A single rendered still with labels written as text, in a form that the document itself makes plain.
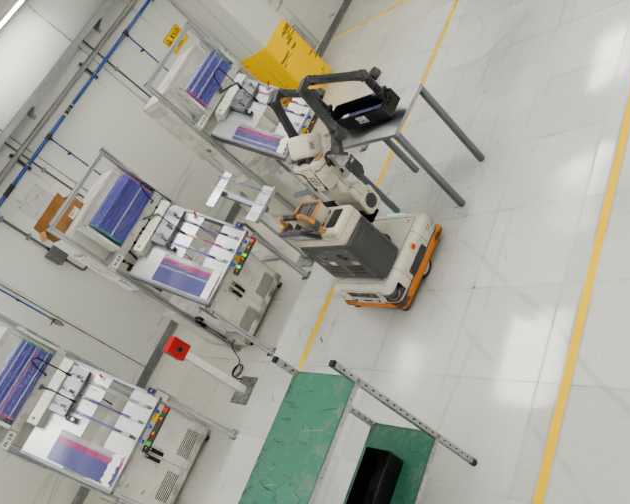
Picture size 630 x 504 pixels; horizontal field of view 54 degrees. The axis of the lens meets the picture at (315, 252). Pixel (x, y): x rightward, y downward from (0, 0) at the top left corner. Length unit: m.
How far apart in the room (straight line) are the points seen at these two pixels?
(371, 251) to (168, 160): 3.56
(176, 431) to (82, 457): 0.77
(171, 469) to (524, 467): 2.81
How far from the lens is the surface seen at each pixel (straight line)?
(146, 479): 5.07
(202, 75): 5.71
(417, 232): 4.26
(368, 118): 4.33
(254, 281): 5.42
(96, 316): 6.54
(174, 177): 7.04
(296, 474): 2.79
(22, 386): 4.81
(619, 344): 3.37
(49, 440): 4.84
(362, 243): 3.97
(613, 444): 3.16
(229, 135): 5.61
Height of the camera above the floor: 2.70
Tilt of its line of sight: 29 degrees down
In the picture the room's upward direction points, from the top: 51 degrees counter-clockwise
